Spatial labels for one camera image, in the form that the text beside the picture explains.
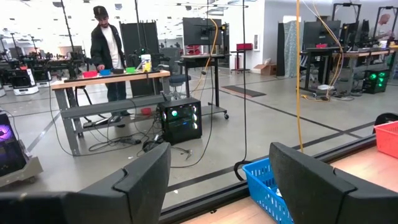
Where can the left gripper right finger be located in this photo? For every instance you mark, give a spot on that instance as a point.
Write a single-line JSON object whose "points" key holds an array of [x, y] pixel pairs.
{"points": [[323, 199]]}

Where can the black tall stand frame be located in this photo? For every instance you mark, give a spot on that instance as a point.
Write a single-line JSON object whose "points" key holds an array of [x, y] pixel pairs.
{"points": [[346, 4], [387, 7]]}

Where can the blue bowl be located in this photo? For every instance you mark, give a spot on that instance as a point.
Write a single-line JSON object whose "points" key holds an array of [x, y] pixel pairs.
{"points": [[105, 72]]}

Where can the black bench robot arms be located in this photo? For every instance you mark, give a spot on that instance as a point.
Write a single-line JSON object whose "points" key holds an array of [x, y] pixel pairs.
{"points": [[62, 62]]}

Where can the long wooden desk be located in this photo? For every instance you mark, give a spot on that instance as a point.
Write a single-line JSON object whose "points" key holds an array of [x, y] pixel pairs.
{"points": [[357, 54]]}

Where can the green bowl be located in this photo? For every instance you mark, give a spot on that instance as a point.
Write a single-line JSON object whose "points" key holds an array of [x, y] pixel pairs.
{"points": [[130, 70]]}

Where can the grey office chair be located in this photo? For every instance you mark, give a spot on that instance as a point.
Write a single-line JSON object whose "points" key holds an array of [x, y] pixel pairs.
{"points": [[177, 79]]}

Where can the dark floor mat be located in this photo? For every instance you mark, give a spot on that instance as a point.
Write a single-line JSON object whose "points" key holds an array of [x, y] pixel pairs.
{"points": [[242, 91]]}

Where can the person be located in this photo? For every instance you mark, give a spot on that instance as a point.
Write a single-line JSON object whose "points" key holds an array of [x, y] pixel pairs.
{"points": [[105, 46]]}

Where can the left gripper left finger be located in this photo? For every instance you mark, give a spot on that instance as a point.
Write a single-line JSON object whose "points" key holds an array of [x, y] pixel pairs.
{"points": [[143, 186]]}

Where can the grey wheeled platform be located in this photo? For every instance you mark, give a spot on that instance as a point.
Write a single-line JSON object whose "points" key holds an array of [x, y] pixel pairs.
{"points": [[28, 171]]}

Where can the patterned grey panel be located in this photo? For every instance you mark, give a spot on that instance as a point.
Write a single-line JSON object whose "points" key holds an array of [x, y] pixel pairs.
{"points": [[290, 46]]}

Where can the red bowl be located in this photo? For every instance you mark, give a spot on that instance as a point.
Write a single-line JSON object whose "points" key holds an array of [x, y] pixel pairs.
{"points": [[90, 74]]}

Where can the orange plastic basket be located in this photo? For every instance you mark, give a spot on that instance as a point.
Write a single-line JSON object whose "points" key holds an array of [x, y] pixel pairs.
{"points": [[388, 140]]}

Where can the black object blue light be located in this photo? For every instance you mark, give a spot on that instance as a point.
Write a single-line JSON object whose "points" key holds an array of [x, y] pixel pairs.
{"points": [[180, 121]]}

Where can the black bowl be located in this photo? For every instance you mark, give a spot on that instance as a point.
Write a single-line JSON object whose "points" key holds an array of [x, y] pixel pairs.
{"points": [[118, 71]]}

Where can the black device green lights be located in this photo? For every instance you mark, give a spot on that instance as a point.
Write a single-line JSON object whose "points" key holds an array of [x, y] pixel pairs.
{"points": [[374, 81]]}

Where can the blue plastic basket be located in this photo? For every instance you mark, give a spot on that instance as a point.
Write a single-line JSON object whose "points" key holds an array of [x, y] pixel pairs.
{"points": [[261, 186]]}

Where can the small red tub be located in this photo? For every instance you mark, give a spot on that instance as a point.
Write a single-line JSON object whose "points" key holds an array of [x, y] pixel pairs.
{"points": [[146, 111]]}

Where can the dark desk monitor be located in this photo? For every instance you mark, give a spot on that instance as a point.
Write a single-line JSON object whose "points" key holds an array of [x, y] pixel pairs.
{"points": [[320, 32]]}

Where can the cardboard box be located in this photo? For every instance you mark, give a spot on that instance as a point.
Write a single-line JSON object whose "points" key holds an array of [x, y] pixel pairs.
{"points": [[264, 69]]}

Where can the small yellow-label canister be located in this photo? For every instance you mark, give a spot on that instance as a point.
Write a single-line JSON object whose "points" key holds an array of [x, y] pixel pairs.
{"points": [[146, 63]]}

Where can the white black machine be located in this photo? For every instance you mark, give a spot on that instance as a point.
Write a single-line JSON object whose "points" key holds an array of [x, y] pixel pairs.
{"points": [[23, 82]]}

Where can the black tall pole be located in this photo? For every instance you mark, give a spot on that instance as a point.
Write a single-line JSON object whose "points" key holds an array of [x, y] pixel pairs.
{"points": [[66, 25]]}

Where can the white blue prep pad packet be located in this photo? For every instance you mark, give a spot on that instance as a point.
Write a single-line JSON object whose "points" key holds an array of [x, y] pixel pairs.
{"points": [[279, 193]]}

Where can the wooden top workbench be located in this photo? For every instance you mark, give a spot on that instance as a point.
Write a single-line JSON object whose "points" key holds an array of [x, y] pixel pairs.
{"points": [[109, 79]]}

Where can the black rolling monitor stand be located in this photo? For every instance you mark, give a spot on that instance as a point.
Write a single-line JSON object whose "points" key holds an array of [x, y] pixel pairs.
{"points": [[214, 84]]}

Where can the black monitor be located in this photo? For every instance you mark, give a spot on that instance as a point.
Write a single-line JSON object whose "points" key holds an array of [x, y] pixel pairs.
{"points": [[202, 31]]}

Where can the purple-lit computer tower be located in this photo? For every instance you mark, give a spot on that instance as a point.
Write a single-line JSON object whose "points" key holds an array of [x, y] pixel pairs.
{"points": [[11, 146]]}

